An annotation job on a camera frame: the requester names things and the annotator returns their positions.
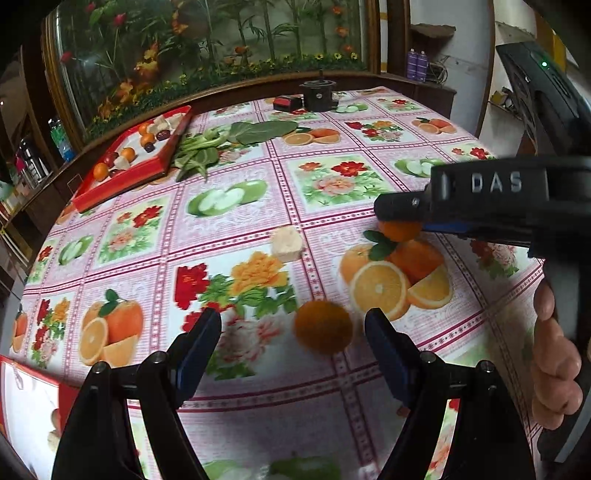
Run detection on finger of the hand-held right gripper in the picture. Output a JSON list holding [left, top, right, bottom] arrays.
[[418, 222, 532, 241], [373, 191, 435, 223]]

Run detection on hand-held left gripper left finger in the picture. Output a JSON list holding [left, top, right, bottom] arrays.
[[54, 307, 223, 480]]

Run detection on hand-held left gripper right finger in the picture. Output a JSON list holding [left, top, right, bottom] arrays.
[[364, 307, 537, 480]]

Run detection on large orange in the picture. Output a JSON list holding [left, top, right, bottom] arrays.
[[379, 220, 423, 243]]

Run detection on red box with white inside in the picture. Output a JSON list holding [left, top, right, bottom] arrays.
[[0, 354, 84, 480]]

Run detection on person's right hand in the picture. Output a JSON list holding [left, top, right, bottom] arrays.
[[531, 280, 584, 431]]

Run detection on fruit and flower print tablecloth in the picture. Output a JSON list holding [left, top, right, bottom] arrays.
[[21, 85, 550, 480]]

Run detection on dark wooden sideboard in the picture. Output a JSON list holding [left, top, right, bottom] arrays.
[[379, 74, 458, 121]]

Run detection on black round device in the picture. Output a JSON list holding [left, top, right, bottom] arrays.
[[299, 69, 337, 112]]

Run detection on large green leaf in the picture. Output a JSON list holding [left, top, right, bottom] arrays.
[[229, 120, 298, 145]]

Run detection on long red tray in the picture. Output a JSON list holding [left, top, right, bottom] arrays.
[[71, 105, 194, 214]]

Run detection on bunch of green vegetables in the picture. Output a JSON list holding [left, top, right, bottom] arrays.
[[172, 129, 236, 182]]

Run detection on wooden glass cabinet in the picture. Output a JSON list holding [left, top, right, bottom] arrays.
[[0, 46, 75, 287]]

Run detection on glass display with artificial plants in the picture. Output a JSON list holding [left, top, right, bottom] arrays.
[[42, 0, 377, 139]]

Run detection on silver thermos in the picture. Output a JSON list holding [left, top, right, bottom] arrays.
[[16, 138, 49, 183]]

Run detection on green plastic bottle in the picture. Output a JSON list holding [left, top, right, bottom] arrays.
[[47, 117, 75, 162]]

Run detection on tangled cables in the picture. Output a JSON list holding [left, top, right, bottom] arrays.
[[427, 58, 451, 84]]

